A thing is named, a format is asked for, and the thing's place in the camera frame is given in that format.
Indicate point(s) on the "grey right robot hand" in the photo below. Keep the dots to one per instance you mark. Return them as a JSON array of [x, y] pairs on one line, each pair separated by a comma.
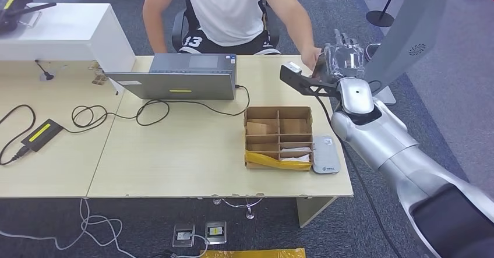
[[347, 61]]

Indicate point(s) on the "person's left hand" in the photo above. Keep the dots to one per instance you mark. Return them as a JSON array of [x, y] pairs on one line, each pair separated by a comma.
[[309, 57]]

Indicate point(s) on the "brown hotel key card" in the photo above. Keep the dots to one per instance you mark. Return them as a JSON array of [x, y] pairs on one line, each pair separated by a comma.
[[319, 66]]

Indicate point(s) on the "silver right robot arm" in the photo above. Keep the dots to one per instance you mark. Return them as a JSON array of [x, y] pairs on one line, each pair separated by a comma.
[[386, 144]]

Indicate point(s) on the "person's right forearm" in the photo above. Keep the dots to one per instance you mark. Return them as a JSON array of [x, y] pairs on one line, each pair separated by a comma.
[[156, 36]]

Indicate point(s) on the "person's left forearm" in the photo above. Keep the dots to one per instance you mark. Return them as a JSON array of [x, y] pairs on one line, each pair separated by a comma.
[[297, 21]]

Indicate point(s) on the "clear plastic hand cover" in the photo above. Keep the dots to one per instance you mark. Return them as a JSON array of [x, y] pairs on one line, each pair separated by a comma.
[[349, 63]]

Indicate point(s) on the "person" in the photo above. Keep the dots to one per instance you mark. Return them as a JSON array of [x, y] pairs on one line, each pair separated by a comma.
[[227, 13]]

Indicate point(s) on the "white card reader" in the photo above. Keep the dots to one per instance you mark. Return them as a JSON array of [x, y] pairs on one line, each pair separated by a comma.
[[326, 156]]

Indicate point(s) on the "chrome tube loop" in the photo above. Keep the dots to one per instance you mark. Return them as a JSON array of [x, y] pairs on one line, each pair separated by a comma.
[[372, 45]]

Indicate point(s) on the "black stanchion with round base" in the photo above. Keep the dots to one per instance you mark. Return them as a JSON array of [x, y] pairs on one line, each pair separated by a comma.
[[380, 19]]

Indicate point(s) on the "brown cardboard organizer box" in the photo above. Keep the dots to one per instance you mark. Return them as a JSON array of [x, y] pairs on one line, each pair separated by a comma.
[[295, 127]]

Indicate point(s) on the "grey kiosk stand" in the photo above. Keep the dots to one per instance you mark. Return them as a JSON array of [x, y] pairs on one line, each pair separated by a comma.
[[413, 28]]

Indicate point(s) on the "white crumpled paper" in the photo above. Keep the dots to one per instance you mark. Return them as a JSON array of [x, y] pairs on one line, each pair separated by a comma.
[[295, 158]]

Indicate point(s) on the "small yellow plastic bag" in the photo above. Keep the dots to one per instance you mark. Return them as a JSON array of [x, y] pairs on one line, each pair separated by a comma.
[[266, 161]]

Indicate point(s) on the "grey laptop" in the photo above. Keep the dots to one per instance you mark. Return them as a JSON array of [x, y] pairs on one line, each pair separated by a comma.
[[181, 82]]

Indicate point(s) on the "black office chair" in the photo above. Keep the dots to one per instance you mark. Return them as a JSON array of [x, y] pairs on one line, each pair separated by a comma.
[[177, 28]]

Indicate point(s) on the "pale wooden desk leg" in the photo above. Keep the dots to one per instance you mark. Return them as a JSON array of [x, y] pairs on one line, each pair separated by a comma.
[[308, 210]]

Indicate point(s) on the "floor socket with yellow label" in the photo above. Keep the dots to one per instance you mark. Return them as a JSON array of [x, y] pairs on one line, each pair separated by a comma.
[[215, 232]]

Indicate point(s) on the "large yellow plastic sheet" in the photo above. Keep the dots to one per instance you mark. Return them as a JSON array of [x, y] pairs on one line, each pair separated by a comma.
[[251, 254]]

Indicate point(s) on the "small brown wooden model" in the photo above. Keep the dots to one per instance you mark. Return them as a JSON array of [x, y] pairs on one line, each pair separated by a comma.
[[100, 80]]

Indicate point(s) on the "floor socket with white plug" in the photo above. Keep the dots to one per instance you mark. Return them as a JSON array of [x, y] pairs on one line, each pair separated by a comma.
[[183, 236]]

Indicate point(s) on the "white cabinet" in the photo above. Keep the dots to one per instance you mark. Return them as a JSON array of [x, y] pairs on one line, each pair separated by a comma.
[[69, 28]]

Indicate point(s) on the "black pin on round base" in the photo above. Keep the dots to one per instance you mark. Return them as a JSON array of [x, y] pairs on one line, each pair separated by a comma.
[[48, 76]]

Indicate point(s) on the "small clear plastic case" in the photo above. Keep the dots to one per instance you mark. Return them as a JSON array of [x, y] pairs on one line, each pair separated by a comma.
[[32, 19]]

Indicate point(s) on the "black power adapter yellow label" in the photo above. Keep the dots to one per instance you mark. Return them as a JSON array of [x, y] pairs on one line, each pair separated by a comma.
[[40, 134]]

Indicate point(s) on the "black antenna router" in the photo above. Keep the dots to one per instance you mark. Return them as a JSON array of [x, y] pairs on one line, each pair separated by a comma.
[[11, 3]]

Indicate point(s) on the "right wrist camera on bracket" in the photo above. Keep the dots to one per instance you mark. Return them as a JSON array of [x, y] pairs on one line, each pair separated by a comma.
[[293, 78]]

